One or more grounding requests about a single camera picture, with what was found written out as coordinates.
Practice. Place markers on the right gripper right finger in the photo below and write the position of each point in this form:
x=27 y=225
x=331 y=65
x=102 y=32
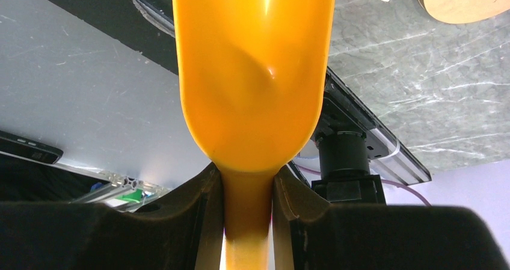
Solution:
x=312 y=233

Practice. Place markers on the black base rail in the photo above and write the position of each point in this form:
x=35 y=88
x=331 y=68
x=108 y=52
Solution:
x=146 y=26

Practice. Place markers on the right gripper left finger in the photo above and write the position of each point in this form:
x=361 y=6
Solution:
x=181 y=230

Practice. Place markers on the orange plastic scoop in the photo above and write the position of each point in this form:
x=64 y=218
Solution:
x=251 y=75

